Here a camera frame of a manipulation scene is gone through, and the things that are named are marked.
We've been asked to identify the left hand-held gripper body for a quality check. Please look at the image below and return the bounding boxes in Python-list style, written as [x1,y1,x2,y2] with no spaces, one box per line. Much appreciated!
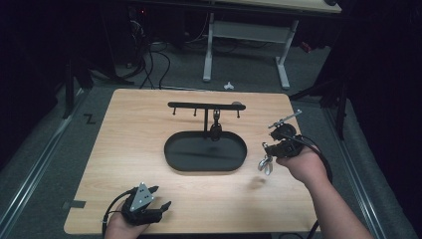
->
[120,181,167,227]

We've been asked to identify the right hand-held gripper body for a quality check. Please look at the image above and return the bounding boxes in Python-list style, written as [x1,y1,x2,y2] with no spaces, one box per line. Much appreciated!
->
[267,109,305,159]

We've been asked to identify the silver keychain with flashlight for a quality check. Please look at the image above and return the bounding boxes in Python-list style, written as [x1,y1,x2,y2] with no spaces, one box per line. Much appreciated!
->
[257,141,275,176]

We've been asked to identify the black car key fob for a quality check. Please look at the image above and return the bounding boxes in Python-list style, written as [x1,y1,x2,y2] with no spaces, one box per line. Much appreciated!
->
[209,109,224,142]

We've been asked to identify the black key rack with tray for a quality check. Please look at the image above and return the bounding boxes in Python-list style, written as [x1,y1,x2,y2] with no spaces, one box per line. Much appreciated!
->
[163,101,249,173]

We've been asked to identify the person's right hand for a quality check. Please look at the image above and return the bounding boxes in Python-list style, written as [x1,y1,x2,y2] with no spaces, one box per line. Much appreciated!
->
[275,144,328,186]

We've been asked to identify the person's left hand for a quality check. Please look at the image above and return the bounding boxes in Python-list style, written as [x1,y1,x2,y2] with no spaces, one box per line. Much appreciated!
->
[104,200,151,239]

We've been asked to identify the black metal stand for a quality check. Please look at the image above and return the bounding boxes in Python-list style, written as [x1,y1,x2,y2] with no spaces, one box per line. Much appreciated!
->
[60,54,136,120]
[288,74,350,141]

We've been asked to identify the grey tape strip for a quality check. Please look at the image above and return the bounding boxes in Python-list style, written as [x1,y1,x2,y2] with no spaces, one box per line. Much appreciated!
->
[62,199,87,210]

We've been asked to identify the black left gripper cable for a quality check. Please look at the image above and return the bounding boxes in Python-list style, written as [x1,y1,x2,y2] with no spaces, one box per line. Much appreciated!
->
[102,188,137,239]

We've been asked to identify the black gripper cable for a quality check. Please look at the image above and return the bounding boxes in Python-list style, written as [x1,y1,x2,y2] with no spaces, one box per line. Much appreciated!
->
[288,133,333,239]
[102,188,137,239]

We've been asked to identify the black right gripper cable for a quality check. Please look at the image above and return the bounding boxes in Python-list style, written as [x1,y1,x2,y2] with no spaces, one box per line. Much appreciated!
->
[288,133,333,239]

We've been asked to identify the metal floor rail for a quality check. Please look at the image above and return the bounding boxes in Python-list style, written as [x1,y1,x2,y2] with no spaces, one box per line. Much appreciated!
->
[0,89,86,231]
[321,106,388,239]

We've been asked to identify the white metal frame desk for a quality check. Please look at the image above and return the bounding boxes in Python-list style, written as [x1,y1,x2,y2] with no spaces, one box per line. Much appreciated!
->
[201,0,342,91]

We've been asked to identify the black floor cables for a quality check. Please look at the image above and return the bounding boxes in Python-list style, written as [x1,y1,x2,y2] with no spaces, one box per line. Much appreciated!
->
[127,18,172,91]

